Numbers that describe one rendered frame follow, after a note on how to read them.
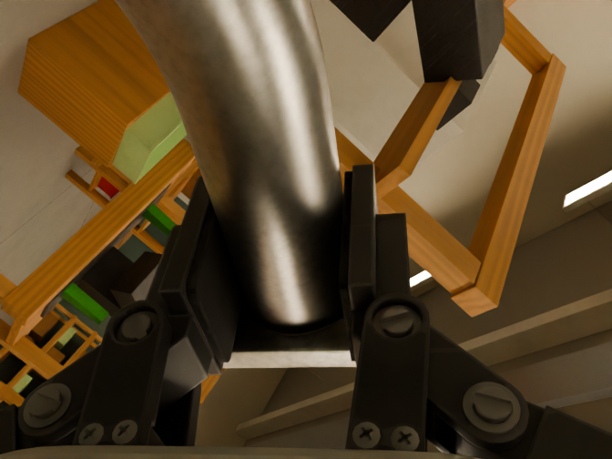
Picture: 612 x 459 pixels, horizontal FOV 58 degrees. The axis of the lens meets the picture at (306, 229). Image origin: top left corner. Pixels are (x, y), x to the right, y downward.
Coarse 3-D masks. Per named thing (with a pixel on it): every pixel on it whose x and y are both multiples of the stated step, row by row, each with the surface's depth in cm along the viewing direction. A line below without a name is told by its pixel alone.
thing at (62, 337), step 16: (48, 320) 921; (64, 320) 967; (32, 336) 923; (64, 336) 919; (80, 336) 970; (96, 336) 942; (0, 352) 853; (48, 352) 900; (80, 352) 914; (32, 368) 892; (16, 384) 854; (0, 400) 831
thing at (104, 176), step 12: (84, 156) 473; (96, 168) 478; (108, 168) 480; (192, 168) 521; (72, 180) 507; (84, 180) 510; (96, 180) 495; (108, 180) 481; (120, 180) 481; (180, 180) 509; (192, 180) 537; (84, 192) 512; (96, 192) 511; (108, 192) 514; (168, 192) 497; (144, 228) 516; (144, 240) 520; (156, 240) 522; (156, 252) 524
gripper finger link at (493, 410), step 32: (352, 192) 13; (352, 224) 12; (384, 224) 13; (352, 256) 11; (384, 256) 12; (352, 288) 11; (384, 288) 11; (352, 320) 11; (352, 352) 12; (448, 352) 10; (448, 384) 10; (480, 384) 10; (448, 416) 9; (480, 416) 9; (512, 416) 9; (448, 448) 10
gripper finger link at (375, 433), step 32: (384, 320) 10; (416, 320) 10; (384, 352) 10; (416, 352) 10; (384, 384) 9; (416, 384) 9; (352, 416) 9; (384, 416) 9; (416, 416) 9; (352, 448) 9; (384, 448) 8; (416, 448) 8
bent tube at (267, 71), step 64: (128, 0) 9; (192, 0) 8; (256, 0) 9; (192, 64) 9; (256, 64) 9; (320, 64) 10; (192, 128) 10; (256, 128) 10; (320, 128) 11; (256, 192) 11; (320, 192) 11; (256, 256) 12; (320, 256) 12; (256, 320) 15; (320, 320) 14
